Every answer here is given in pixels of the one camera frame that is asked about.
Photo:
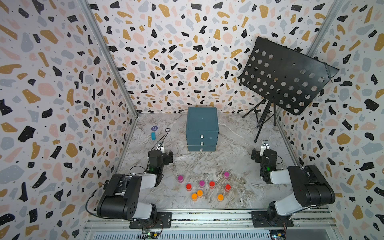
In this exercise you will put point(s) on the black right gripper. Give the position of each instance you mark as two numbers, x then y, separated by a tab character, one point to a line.
256	154

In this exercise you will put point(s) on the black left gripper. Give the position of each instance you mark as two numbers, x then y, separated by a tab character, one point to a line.
167	158

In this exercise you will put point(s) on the red paint can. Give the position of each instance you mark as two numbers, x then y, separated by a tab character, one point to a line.
227	188
188	187
212	184

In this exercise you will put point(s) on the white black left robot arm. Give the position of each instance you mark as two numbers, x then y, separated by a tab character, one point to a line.
120	199

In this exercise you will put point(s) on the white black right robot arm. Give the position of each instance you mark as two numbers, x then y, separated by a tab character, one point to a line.
310	189

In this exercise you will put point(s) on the magenta paint can left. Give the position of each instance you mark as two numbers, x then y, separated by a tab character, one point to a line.
180	179

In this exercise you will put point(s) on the teal middle drawer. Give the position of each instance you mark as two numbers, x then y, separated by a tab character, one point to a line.
201	144

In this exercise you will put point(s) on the teal bottom drawer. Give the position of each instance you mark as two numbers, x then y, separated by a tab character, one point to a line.
202	148

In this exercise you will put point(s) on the magenta paint can middle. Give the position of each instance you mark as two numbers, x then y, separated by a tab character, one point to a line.
202	184

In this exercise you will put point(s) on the orange paint can left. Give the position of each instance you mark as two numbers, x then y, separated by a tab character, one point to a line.
194	197

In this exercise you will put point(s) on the orange paint can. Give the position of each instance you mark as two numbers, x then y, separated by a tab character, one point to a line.
194	197
220	197
200	193

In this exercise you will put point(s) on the teal drawer cabinet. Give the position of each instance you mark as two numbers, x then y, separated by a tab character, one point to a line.
202	128

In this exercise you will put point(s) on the orange paint can middle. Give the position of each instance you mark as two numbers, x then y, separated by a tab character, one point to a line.
200	193

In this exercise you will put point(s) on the orange paint can right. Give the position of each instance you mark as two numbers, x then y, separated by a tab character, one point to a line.
220	197

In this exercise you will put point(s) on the black perforated music stand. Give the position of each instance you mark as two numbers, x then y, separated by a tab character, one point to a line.
283	77

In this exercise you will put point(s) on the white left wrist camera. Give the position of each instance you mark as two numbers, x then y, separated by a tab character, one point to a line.
160	147

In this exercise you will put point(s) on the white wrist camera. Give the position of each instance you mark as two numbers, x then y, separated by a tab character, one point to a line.
265	146
160	147

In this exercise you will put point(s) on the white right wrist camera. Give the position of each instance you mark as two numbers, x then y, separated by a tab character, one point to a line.
265	146

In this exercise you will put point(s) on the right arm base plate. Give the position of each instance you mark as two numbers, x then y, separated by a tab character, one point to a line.
263	219

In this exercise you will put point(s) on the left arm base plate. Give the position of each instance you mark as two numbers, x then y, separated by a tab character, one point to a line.
157	220

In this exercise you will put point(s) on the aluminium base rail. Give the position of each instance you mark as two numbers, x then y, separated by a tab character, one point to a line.
313	224

